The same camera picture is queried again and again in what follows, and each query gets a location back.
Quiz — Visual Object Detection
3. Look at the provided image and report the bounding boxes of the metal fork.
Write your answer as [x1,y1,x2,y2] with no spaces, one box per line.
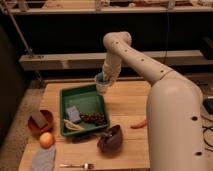
[59,163,94,170]

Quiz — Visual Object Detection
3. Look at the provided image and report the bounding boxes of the orange carrot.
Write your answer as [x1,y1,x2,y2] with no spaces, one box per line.
[130,120,147,129]

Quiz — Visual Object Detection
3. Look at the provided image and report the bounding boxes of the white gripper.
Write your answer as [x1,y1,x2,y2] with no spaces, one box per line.
[102,64,120,83]

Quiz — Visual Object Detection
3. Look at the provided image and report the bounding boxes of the dark brown bowl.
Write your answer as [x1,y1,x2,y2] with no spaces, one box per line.
[97,125,123,153]

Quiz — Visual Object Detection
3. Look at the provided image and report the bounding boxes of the green plastic tray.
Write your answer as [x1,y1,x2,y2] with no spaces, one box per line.
[60,84,110,137]

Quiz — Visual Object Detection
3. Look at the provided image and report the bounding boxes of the wooden table board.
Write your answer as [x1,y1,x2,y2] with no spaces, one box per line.
[18,80,153,171]

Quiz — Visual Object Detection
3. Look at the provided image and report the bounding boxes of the grey sponge block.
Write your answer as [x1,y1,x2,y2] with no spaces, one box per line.
[32,111,47,128]

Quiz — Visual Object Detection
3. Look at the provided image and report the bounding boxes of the white cup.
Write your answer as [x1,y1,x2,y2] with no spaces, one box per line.
[96,83,108,94]

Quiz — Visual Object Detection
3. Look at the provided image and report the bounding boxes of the orange fruit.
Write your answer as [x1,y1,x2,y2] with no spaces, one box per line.
[39,132,54,148]

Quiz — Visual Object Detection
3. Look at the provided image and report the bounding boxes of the bunch of dark grapes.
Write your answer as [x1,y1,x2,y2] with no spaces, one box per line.
[80,113,105,126]

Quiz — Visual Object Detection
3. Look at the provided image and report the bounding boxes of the orange bowl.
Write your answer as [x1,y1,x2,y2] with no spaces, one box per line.
[27,110,54,134]

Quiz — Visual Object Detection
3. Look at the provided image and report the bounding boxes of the light blue cloth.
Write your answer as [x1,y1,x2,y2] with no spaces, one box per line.
[29,146,56,171]

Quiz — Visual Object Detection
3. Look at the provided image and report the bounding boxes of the blue sponge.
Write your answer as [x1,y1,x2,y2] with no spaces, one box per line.
[66,106,81,123]

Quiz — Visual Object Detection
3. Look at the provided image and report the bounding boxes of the black cables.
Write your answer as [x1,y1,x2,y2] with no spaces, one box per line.
[201,113,213,151]

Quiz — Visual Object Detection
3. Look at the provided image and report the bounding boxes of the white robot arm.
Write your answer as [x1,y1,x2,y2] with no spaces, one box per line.
[102,32,208,171]

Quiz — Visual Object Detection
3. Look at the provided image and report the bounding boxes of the grey metal rail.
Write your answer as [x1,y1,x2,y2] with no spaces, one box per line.
[19,50,213,71]

